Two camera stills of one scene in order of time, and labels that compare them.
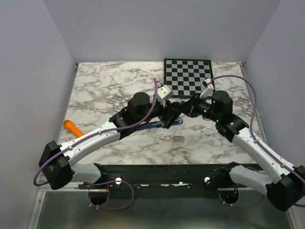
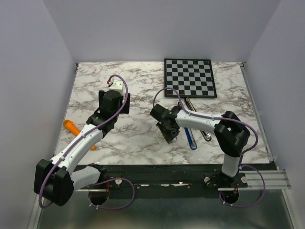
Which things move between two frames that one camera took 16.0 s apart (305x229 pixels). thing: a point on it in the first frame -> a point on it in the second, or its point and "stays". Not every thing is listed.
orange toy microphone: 70,125 stays
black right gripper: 190,107 -> 167,136
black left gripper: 167,112 -> 126,109
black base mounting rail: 162,181 stays
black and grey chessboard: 185,77 stays
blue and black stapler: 157,124 -> 192,142
